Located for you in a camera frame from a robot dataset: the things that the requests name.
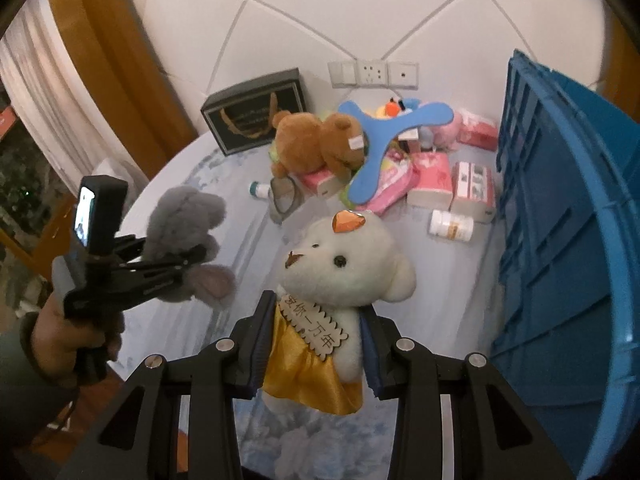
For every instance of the white teddy bear yellow skirt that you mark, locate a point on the white teddy bear yellow skirt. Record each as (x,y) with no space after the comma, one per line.
(340,280)

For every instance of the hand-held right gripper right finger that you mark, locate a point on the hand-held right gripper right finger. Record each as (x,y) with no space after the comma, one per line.
(374,365)

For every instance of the pink pack white end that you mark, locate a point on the pink pack white end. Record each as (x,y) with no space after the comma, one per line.
(320,180)

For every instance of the wooden frame beside roll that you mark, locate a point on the wooden frame beside roll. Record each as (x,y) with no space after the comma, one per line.
(625,60)

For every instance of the light blue bed sheet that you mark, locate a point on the light blue bed sheet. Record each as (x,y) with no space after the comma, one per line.
(240,240)

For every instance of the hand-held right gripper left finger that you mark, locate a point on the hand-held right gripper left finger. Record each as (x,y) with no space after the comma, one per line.
(257,355)

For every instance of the black gift box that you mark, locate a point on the black gift box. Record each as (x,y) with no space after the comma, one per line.
(250,115)

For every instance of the white five-hole wall socket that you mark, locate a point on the white five-hole wall socket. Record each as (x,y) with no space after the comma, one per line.
(372,72)

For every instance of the light green soft toy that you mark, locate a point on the light green soft toy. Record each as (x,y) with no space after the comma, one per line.
(274,152)

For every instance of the pink soft bag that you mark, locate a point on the pink soft bag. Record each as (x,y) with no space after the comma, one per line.
(395,180)

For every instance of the white wall switch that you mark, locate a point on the white wall switch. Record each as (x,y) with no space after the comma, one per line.
(342,72)

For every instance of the small pink pig plush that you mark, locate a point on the small pink pig plush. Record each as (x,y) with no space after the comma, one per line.
(447,135)

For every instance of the pink white tissue pack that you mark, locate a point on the pink white tissue pack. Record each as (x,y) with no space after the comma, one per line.
(432,180)

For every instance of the person's left hand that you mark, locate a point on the person's left hand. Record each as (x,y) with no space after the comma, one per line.
(52,330)

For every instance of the brown teddy bear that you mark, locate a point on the brown teddy bear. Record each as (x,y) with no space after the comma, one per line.
(305,140)

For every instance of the grey plush toy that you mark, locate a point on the grey plush toy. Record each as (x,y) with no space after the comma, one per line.
(185,220)

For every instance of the dark sunglasses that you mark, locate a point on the dark sunglasses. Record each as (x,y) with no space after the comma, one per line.
(285,197)

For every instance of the small white green-capped bottle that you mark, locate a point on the small white green-capped bottle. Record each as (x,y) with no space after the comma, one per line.
(260,190)

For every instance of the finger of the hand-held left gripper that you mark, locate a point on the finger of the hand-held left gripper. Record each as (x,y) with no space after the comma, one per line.
(132,246)
(165,267)

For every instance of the colourful bird plush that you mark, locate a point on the colourful bird plush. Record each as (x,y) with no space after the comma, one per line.
(392,108)

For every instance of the white single-hole wall socket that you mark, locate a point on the white single-hole wall socket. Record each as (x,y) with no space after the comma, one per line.
(403,74)

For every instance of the white pill bottle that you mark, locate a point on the white pill bottle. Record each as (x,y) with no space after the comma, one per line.
(450,225)

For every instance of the white curtain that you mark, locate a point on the white curtain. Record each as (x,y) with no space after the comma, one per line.
(40,85)

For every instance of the blue plastic crate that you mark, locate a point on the blue plastic crate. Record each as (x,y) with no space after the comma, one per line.
(550,210)

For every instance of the white red carton pack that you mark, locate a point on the white red carton pack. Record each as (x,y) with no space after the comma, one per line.
(472,190)

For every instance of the blue boomerang toy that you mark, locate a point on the blue boomerang toy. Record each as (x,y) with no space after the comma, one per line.
(372,160)

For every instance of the wooden frame beside curtain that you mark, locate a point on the wooden frame beside curtain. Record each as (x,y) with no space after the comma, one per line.
(115,35)

